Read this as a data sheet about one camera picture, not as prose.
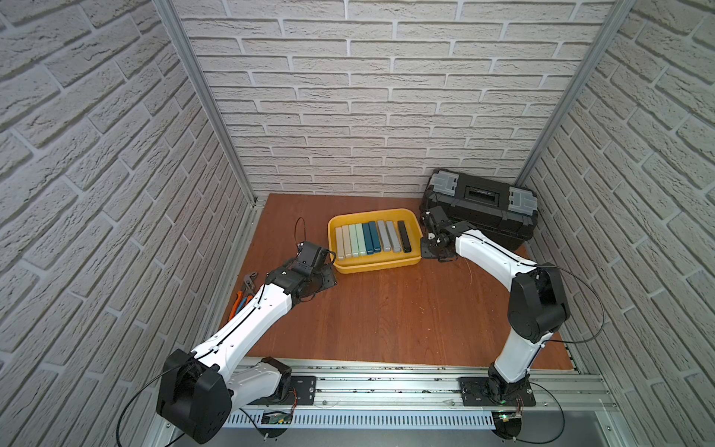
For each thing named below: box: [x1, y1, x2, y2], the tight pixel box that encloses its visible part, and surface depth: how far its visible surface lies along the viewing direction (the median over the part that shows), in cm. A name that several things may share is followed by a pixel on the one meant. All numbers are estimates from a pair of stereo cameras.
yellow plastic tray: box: [327, 208, 423, 275], surface depth 103 cm
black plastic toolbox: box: [419, 169, 540, 250], surface depth 99 cm
